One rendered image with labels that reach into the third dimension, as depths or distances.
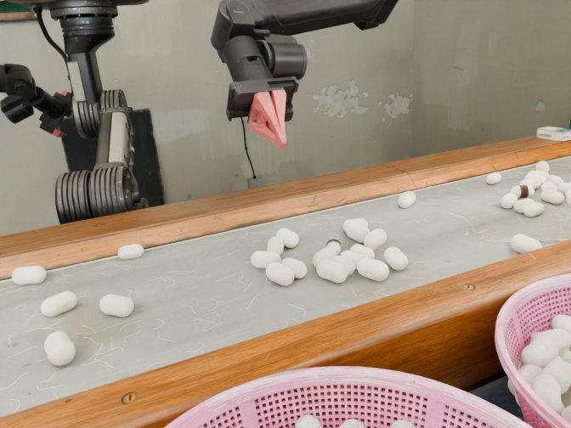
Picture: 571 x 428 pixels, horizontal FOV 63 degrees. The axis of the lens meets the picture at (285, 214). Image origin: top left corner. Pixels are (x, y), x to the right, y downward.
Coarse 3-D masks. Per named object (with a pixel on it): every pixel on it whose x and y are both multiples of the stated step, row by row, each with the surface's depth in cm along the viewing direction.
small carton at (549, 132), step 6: (540, 132) 99; (546, 132) 98; (552, 132) 97; (558, 132) 95; (564, 132) 95; (570, 132) 96; (546, 138) 98; (552, 138) 97; (558, 138) 96; (564, 138) 95; (570, 138) 96
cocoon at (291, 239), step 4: (284, 228) 61; (280, 232) 60; (284, 232) 60; (288, 232) 60; (292, 232) 60; (280, 236) 60; (284, 236) 59; (288, 236) 59; (292, 236) 59; (296, 236) 59; (284, 240) 59; (288, 240) 59; (292, 240) 59; (296, 240) 59; (284, 244) 60; (288, 244) 59; (292, 244) 59; (296, 244) 59
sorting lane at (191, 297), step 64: (448, 192) 77; (192, 256) 60; (448, 256) 54; (512, 256) 53; (0, 320) 48; (64, 320) 47; (128, 320) 46; (192, 320) 45; (256, 320) 44; (0, 384) 38; (64, 384) 38
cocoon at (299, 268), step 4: (284, 260) 52; (288, 260) 52; (292, 260) 52; (296, 260) 52; (284, 264) 52; (288, 264) 52; (292, 264) 51; (296, 264) 51; (300, 264) 51; (304, 264) 52; (292, 268) 51; (296, 268) 51; (300, 268) 51; (304, 268) 51; (296, 272) 51; (300, 272) 51; (304, 272) 51; (296, 276) 51; (300, 276) 51
